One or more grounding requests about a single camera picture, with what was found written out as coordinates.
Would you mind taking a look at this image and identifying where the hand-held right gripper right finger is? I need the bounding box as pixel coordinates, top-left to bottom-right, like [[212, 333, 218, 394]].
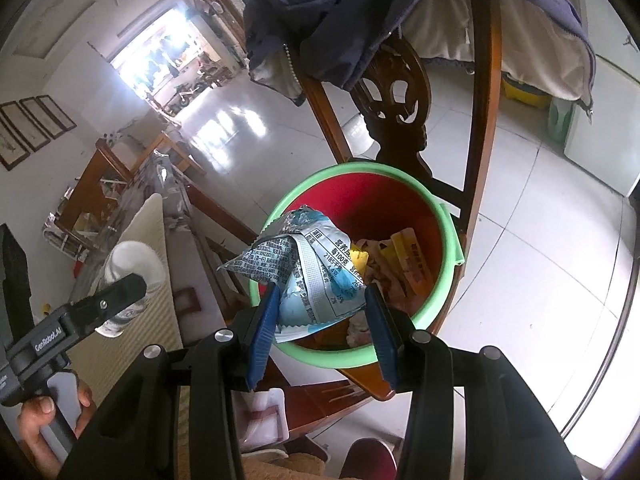
[[364, 283, 584, 480]]

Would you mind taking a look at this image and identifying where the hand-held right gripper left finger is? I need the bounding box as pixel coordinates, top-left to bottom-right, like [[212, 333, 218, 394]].
[[56, 284, 282, 480]]

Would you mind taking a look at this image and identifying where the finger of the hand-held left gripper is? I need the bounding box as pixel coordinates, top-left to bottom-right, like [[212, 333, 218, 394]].
[[62, 273, 149, 343]]

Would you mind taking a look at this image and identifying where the clear plastic bottle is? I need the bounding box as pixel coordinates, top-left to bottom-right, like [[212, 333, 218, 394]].
[[94, 241, 166, 339]]

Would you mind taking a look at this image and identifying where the yellow cardboard box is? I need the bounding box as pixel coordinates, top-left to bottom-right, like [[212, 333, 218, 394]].
[[388, 228, 436, 307]]

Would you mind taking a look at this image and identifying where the blue silver snack wrapper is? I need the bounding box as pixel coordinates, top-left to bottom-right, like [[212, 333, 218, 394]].
[[217, 204, 372, 337]]

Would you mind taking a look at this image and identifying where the red bin with green rim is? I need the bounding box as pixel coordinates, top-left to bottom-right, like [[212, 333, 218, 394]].
[[248, 158, 466, 369]]

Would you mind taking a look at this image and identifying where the person's left hand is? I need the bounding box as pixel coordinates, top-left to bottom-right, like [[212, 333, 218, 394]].
[[17, 370, 97, 474]]

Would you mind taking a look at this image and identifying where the white plastic tray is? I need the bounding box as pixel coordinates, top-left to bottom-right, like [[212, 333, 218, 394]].
[[238, 387, 290, 459]]

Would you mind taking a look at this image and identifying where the wooden sofa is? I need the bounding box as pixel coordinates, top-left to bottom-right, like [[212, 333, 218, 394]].
[[53, 132, 207, 242]]

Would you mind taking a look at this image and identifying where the dark red round stool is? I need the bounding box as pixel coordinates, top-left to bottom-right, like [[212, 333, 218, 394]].
[[338, 437, 397, 480]]

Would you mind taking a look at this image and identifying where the tan fleece garment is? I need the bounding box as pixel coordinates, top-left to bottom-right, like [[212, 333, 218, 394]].
[[240, 452, 327, 480]]

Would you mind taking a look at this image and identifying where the grey patterned tablecloth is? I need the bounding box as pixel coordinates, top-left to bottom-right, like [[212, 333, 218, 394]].
[[115, 152, 202, 241]]

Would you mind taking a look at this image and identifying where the white balance bike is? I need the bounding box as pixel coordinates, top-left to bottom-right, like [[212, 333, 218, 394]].
[[169, 85, 202, 109]]

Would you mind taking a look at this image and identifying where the carved wooden chair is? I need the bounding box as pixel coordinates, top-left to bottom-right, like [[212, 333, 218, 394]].
[[294, 0, 504, 404]]

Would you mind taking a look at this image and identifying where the hanging laundry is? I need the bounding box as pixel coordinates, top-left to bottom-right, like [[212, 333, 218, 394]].
[[144, 34, 202, 82]]

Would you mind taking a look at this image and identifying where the yellow plastic container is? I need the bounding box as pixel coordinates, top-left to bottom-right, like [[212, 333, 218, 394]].
[[501, 70, 551, 109]]

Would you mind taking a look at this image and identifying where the white cabinet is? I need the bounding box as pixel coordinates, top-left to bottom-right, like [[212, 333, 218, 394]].
[[563, 0, 640, 197]]

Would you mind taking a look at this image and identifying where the navy padded jacket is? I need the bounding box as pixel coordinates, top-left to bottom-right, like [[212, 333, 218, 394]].
[[243, 0, 597, 127]]

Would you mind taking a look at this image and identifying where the white wire rack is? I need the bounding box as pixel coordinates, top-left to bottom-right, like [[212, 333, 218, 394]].
[[42, 209, 84, 262]]

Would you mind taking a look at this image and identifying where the framed wall picture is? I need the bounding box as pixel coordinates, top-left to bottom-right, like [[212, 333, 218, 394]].
[[19, 97, 65, 140], [37, 94, 77, 134], [0, 101, 51, 154], [0, 121, 30, 171]]

